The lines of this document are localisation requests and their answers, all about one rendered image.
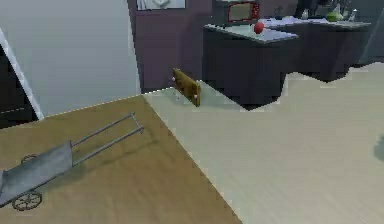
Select brown wooden board with knobs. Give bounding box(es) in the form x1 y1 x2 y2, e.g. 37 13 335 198
171 67 202 108

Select red apple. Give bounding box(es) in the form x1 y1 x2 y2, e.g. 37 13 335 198
253 21 266 35

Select grey metal hand cart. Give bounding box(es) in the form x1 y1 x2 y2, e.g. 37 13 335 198
0 112 145 212

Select dark kitchen counter cabinet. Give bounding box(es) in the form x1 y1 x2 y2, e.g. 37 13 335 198
202 16 373 107

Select red microwave oven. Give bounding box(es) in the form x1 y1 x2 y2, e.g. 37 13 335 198
227 1 261 24

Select framed wall picture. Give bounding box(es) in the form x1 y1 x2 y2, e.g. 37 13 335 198
136 0 186 11

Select green bowl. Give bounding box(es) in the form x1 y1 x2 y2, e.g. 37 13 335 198
325 11 344 23

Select dark doorway with white frame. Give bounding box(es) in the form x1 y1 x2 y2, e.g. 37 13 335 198
0 28 45 130

